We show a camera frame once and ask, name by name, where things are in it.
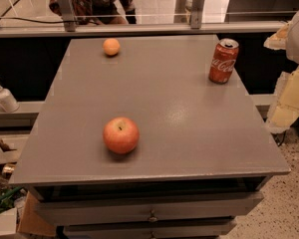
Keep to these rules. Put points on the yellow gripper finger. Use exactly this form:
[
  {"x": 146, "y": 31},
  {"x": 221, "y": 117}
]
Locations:
[
  {"x": 284, "y": 110},
  {"x": 278, "y": 41}
]

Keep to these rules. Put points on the small orange fruit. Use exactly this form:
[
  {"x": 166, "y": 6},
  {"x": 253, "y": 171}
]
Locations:
[{"x": 111, "y": 47}]

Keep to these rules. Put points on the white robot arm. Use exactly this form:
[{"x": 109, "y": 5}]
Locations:
[{"x": 292, "y": 50}]

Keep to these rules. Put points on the red coca-cola can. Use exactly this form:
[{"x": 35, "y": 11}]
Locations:
[{"x": 223, "y": 61}]

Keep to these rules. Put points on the grey drawer cabinet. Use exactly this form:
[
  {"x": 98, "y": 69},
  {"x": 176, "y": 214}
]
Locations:
[{"x": 202, "y": 158}]

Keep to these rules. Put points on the red apple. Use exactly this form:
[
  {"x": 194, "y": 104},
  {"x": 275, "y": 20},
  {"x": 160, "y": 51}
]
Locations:
[{"x": 121, "y": 135}]

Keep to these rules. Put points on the upper drawer knob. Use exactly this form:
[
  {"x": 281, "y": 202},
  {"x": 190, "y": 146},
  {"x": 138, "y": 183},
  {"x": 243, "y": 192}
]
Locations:
[{"x": 152, "y": 218}]

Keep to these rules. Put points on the person in plaid shirt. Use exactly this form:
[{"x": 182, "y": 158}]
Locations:
[{"x": 104, "y": 12}]

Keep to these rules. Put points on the white pump bottle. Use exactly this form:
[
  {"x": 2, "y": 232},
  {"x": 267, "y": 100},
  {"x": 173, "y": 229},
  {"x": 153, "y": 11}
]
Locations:
[{"x": 7, "y": 101}]

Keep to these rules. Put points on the cardboard box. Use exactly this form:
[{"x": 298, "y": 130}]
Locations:
[{"x": 33, "y": 223}]

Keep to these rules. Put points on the metal railing frame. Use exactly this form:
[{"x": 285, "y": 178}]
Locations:
[{"x": 32, "y": 18}]

